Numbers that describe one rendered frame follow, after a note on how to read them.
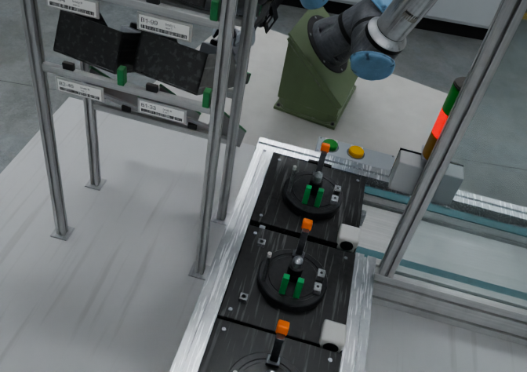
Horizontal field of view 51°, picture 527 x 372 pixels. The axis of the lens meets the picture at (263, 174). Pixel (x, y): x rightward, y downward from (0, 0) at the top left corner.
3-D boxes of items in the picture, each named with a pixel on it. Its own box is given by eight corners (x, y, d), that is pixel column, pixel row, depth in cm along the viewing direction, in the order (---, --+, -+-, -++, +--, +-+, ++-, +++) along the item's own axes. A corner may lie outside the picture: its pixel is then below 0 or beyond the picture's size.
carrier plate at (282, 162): (272, 158, 142) (273, 152, 140) (364, 183, 140) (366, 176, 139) (248, 225, 124) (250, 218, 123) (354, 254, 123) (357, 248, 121)
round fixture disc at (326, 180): (288, 170, 136) (290, 164, 135) (344, 185, 135) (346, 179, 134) (277, 209, 126) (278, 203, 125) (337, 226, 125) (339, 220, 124)
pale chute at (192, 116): (192, 129, 140) (199, 112, 140) (240, 147, 137) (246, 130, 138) (151, 103, 113) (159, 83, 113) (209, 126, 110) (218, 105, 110)
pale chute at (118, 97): (136, 114, 141) (143, 97, 141) (181, 132, 138) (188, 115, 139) (81, 85, 114) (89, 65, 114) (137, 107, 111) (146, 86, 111)
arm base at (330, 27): (324, 16, 174) (350, -1, 168) (348, 58, 177) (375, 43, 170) (304, 29, 162) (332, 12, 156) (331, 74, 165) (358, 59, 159)
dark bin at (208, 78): (195, 64, 125) (204, 32, 123) (248, 84, 123) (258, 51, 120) (132, 71, 99) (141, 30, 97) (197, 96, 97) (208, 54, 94)
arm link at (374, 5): (366, 27, 170) (405, 4, 161) (365, 58, 163) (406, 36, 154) (342, 1, 163) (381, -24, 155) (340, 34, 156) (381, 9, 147)
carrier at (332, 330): (247, 230, 123) (255, 190, 115) (354, 259, 121) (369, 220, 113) (216, 321, 105) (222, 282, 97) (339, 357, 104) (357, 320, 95)
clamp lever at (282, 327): (268, 354, 97) (278, 318, 94) (280, 357, 97) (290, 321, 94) (265, 367, 93) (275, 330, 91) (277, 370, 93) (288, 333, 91)
